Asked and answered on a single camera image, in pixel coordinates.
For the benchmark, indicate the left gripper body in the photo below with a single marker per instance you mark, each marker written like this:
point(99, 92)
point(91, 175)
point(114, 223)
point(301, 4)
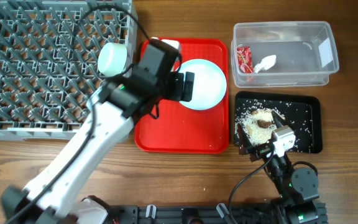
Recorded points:
point(173, 88)

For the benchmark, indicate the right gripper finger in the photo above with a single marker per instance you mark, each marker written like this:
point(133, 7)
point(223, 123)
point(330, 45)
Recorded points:
point(278, 120)
point(244, 143)

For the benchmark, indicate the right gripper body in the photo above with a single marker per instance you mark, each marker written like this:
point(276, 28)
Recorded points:
point(260, 152)

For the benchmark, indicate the light blue plate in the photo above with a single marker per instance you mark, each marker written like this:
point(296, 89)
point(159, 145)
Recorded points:
point(209, 86)

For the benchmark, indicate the red snack wrapper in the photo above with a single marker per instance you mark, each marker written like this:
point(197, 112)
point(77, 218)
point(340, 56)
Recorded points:
point(244, 58)

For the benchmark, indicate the white tissue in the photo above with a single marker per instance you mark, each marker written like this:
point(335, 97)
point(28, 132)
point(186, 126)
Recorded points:
point(266, 63)

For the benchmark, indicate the green bowl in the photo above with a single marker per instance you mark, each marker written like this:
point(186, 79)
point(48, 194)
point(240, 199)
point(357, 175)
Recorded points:
point(112, 59)

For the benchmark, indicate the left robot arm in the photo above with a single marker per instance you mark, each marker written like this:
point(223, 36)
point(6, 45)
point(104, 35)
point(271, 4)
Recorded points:
point(128, 93)

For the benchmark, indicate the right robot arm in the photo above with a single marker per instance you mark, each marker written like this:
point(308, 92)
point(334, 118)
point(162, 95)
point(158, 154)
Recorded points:
point(297, 183)

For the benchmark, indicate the black waste tray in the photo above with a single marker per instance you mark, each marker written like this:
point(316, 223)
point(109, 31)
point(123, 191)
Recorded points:
point(310, 100)

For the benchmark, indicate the grey dishwasher rack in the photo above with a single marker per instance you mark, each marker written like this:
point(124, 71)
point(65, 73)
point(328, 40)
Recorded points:
point(48, 62)

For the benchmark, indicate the food scraps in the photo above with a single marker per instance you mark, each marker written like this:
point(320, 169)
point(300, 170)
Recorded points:
point(256, 119)

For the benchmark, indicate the red plastic tray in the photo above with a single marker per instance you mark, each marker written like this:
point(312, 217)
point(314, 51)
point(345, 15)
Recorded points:
point(179, 129)

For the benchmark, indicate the clear plastic bin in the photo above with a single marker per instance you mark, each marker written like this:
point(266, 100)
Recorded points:
point(306, 53)

